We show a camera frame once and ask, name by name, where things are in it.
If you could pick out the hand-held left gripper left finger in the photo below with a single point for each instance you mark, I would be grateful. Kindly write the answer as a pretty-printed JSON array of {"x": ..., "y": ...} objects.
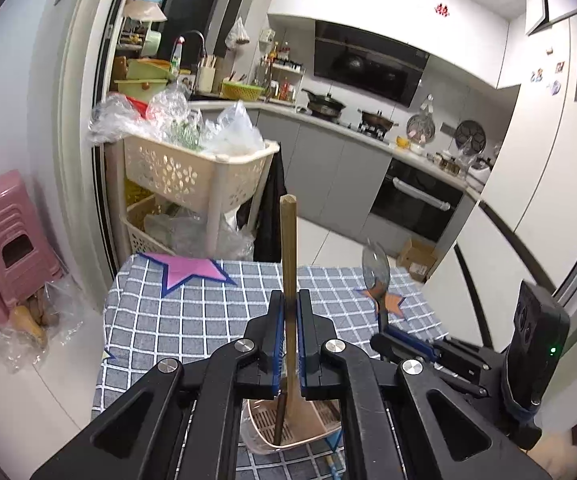
[{"x": 277, "y": 345}]

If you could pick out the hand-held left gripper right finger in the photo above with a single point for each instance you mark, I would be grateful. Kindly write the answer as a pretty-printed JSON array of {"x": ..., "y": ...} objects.
[{"x": 303, "y": 345}]

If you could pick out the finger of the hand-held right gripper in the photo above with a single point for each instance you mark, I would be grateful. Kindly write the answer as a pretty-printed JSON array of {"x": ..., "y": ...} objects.
[
  {"x": 411, "y": 340},
  {"x": 383, "y": 345}
]

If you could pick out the pink utensil holder basket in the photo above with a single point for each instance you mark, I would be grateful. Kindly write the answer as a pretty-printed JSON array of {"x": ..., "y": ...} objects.
[{"x": 258, "y": 425}]

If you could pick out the black spoon with clear bowl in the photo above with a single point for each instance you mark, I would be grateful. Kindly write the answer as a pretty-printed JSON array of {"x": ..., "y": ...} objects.
[{"x": 376, "y": 262}]

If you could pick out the orange star sticker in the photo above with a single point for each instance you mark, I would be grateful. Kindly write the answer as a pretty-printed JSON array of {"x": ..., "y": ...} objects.
[{"x": 393, "y": 305}]

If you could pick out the dark wooden chopstick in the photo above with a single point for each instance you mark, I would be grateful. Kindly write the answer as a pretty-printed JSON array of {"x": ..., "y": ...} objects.
[{"x": 279, "y": 420}]

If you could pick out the cardboard box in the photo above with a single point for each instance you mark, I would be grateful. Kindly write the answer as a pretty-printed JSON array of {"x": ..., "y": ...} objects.
[{"x": 416, "y": 260}]

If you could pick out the grey checked tablecloth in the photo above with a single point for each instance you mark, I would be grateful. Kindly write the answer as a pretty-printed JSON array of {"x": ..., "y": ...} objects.
[{"x": 178, "y": 320}]

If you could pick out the pink star sticker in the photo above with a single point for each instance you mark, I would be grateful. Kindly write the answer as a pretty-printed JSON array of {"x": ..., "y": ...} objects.
[{"x": 188, "y": 267}]

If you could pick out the black built-in oven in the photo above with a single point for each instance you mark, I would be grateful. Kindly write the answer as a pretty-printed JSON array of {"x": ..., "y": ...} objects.
[{"x": 413, "y": 205}]

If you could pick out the black hanging garment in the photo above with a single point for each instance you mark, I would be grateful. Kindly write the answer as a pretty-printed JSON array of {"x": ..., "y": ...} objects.
[{"x": 271, "y": 210}]

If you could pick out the clear plastic bag in trolley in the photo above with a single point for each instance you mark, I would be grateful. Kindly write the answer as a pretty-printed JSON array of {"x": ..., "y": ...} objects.
[{"x": 188, "y": 232}]

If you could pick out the white rice cooker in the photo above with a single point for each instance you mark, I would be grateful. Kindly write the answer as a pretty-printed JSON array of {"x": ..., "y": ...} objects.
[{"x": 479, "y": 170}]

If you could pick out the white refrigerator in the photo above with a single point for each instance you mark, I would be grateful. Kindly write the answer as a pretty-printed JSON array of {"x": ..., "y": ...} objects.
[{"x": 543, "y": 160}]

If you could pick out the cream plastic storage trolley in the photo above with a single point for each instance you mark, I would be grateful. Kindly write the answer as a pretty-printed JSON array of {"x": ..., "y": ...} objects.
[{"x": 188, "y": 172}]

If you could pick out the yellow bowl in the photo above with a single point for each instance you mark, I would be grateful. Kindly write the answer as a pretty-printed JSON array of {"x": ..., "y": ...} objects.
[{"x": 402, "y": 143}]

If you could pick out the grey round steamer rack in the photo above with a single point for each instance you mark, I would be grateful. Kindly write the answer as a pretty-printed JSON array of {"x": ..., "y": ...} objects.
[{"x": 421, "y": 127}]

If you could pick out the white plastic bag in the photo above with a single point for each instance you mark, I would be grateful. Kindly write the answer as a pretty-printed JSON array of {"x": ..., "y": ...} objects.
[{"x": 231, "y": 132}]

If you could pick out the dark cooking pot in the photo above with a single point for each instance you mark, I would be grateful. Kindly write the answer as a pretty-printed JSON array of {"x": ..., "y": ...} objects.
[{"x": 376, "y": 120}]

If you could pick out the black wok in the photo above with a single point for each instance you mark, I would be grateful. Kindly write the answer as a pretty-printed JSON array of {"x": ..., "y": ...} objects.
[{"x": 324, "y": 104}]

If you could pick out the plastic bag of root vegetables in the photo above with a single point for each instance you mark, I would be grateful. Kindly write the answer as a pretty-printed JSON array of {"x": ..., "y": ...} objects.
[{"x": 33, "y": 325}]

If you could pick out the green colander basket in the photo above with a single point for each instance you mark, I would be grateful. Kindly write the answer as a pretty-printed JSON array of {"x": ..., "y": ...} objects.
[{"x": 241, "y": 91}]

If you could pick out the spice rack with bottles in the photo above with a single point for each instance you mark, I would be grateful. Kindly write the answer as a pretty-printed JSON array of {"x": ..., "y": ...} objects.
[{"x": 281, "y": 77}]

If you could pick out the black range hood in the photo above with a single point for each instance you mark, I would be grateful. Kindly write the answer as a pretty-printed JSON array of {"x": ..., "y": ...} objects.
[{"x": 368, "y": 67}]

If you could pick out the beige chopstick canister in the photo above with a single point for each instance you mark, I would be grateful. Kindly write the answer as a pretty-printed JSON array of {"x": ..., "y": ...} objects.
[{"x": 206, "y": 77}]

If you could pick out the crumpled clear plastic bag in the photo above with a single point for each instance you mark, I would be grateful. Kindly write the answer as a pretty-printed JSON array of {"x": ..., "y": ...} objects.
[{"x": 118, "y": 115}]

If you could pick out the tall pink plastic stool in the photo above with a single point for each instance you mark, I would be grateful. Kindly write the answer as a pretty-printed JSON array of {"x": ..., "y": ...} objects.
[{"x": 13, "y": 220}]

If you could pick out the stacked green plastic basins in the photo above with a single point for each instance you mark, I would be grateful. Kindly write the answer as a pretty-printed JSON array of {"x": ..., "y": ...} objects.
[{"x": 141, "y": 80}]

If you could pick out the red capped spray bottle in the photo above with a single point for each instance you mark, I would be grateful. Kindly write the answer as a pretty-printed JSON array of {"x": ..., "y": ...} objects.
[{"x": 176, "y": 57}]

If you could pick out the hanging plastic bag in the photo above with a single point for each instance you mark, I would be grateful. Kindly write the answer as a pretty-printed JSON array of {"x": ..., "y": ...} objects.
[{"x": 237, "y": 35}]

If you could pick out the chrome kitchen faucet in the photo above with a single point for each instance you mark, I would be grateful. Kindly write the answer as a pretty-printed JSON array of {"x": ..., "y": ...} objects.
[{"x": 201, "y": 37}]

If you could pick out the red paper cabinet decoration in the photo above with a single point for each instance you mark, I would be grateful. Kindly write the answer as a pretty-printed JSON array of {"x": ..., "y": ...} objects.
[{"x": 441, "y": 10}]

